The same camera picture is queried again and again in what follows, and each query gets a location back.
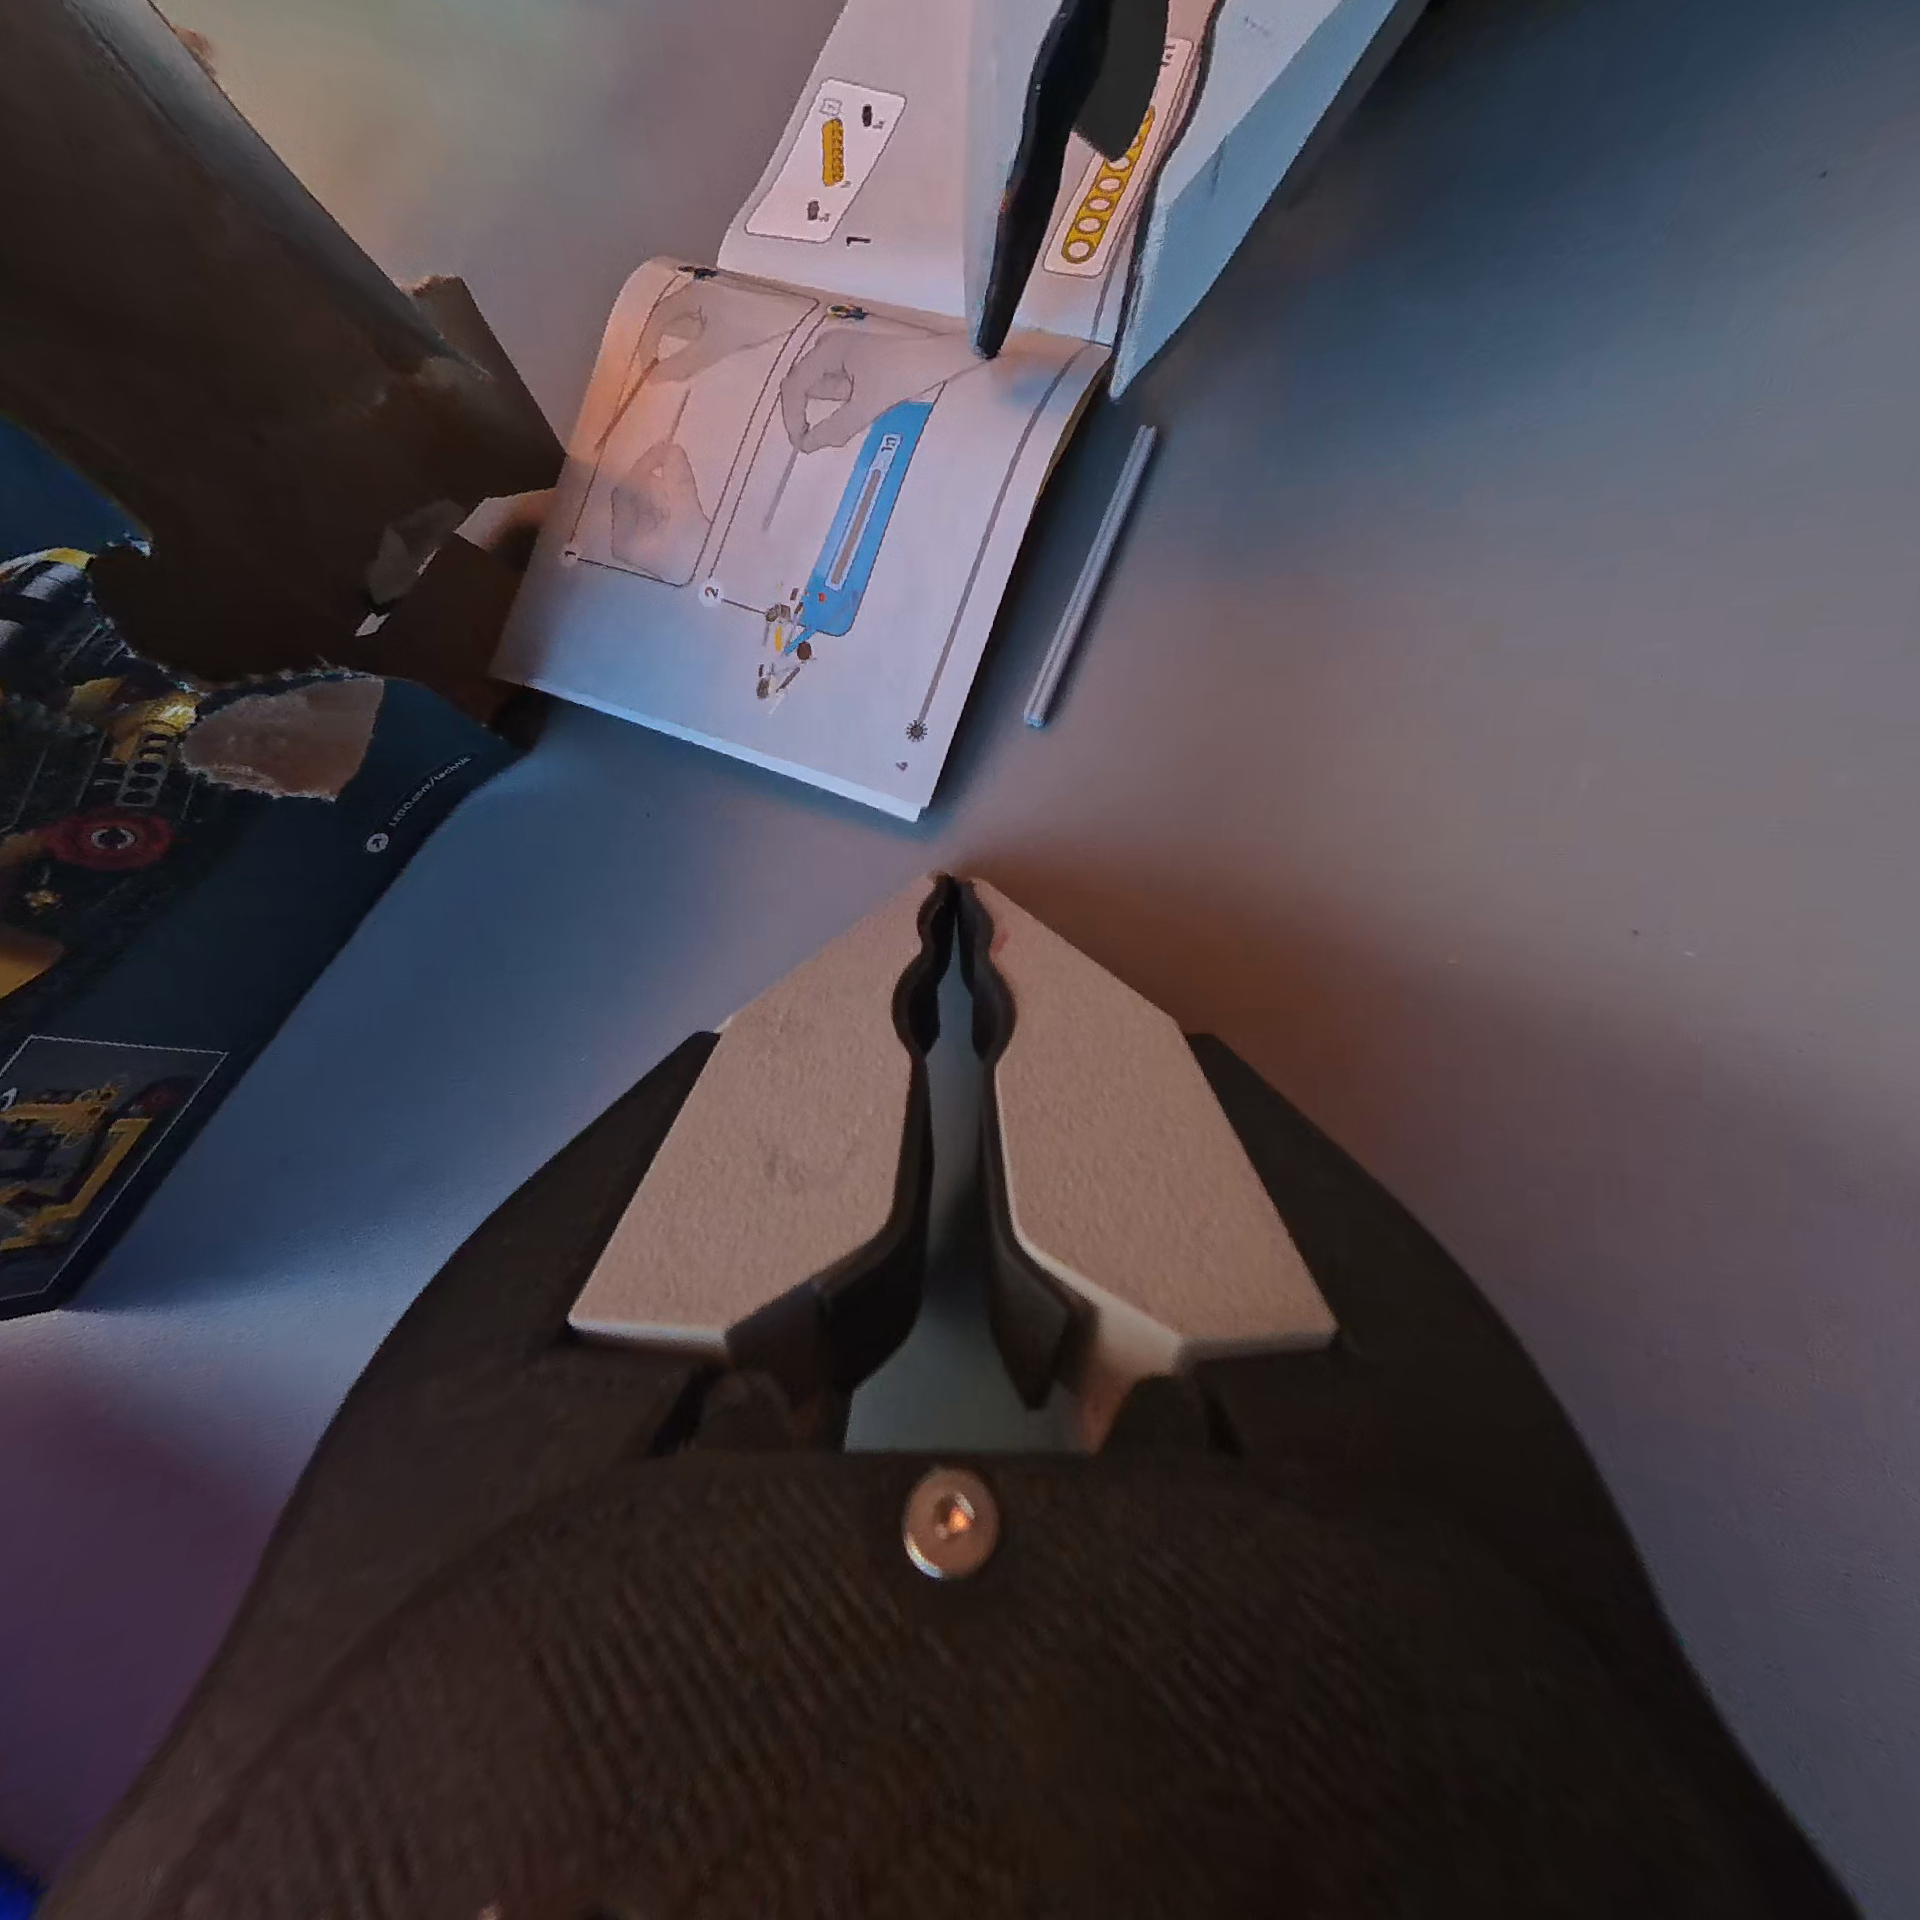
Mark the lego instruction booklet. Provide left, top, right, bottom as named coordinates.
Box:
left=491, top=0, right=1220, bottom=823

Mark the grey lego axle rod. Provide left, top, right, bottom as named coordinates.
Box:
left=1026, top=422, right=1162, bottom=731

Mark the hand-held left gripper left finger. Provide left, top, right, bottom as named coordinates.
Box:
left=566, top=873, right=963, bottom=1402

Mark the blue toy set box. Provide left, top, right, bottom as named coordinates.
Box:
left=0, top=0, right=569, bottom=1320

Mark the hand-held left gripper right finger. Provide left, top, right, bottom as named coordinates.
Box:
left=958, top=873, right=1340, bottom=1453

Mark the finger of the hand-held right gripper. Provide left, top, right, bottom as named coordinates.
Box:
left=930, top=0, right=1179, bottom=360
left=1106, top=0, right=1431, bottom=401

